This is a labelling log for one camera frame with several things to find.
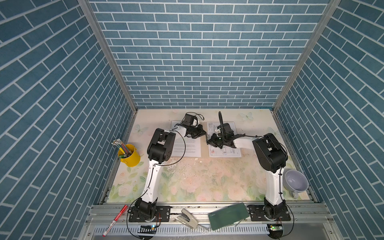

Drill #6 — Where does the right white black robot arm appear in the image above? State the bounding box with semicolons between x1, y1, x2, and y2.
207;123;288;220

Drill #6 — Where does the red marker pen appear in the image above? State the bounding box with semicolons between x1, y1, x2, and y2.
103;205;128;237

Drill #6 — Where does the coloured pens bundle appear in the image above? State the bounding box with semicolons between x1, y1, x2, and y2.
112;139;132;158

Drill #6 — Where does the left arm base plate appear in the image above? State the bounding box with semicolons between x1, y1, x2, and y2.
129;206;171;223

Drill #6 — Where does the yellow pen cup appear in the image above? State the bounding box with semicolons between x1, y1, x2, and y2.
118;144;141;167

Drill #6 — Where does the beige cardboard folder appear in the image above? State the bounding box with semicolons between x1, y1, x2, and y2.
169;120;242;159

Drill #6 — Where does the grey stapler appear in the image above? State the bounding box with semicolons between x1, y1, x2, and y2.
177;209;199;229

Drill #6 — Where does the diagram paper sheet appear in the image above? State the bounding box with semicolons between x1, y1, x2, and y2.
207;122;242;158

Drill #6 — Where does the lilac ceramic cup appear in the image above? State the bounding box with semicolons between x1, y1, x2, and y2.
283;169;309;199

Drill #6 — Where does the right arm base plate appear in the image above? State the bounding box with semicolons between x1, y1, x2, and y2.
246;205;291;222

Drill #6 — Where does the printed text paper sheet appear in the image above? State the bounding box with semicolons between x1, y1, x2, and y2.
172;133;202;158

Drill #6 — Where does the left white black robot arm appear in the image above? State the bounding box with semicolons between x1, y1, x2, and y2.
132;112;207;221

